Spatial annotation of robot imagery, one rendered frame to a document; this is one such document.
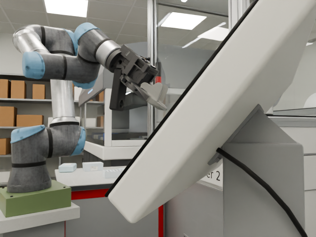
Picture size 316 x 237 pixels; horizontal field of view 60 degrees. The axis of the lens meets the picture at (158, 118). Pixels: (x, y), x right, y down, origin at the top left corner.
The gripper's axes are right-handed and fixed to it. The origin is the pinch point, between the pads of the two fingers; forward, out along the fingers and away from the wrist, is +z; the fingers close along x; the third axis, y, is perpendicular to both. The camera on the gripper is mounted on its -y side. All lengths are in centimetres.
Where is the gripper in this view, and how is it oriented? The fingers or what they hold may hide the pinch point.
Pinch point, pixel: (161, 108)
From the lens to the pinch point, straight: 71.9
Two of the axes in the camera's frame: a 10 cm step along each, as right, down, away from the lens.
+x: 3.9, 0.4, 9.2
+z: 7.0, 6.3, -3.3
